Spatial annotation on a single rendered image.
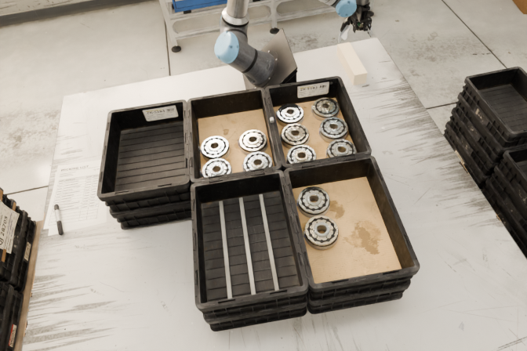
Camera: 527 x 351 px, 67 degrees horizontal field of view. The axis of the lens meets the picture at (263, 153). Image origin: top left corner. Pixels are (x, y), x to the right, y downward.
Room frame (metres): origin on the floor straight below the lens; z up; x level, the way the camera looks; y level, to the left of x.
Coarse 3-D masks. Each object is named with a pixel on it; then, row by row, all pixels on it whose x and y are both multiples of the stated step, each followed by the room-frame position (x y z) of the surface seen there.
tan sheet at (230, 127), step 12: (204, 120) 1.11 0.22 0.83; (216, 120) 1.11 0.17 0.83; (228, 120) 1.10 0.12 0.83; (240, 120) 1.09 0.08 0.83; (252, 120) 1.09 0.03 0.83; (264, 120) 1.08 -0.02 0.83; (204, 132) 1.05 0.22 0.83; (216, 132) 1.04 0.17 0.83; (228, 132) 1.03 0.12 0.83; (240, 132) 1.03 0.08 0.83; (264, 132) 1.01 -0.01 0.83; (228, 156) 0.92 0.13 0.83; (240, 156) 0.91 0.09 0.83; (240, 168) 0.85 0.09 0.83
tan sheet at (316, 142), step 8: (304, 104) 1.14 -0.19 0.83; (312, 104) 1.14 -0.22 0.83; (304, 112) 1.10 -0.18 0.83; (304, 120) 1.06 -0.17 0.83; (312, 120) 1.05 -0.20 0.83; (280, 128) 1.02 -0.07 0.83; (312, 128) 1.01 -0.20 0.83; (312, 136) 0.97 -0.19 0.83; (320, 136) 0.96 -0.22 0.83; (312, 144) 0.93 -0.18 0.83; (320, 144) 0.93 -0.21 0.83; (328, 144) 0.92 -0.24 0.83; (320, 152) 0.89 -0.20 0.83
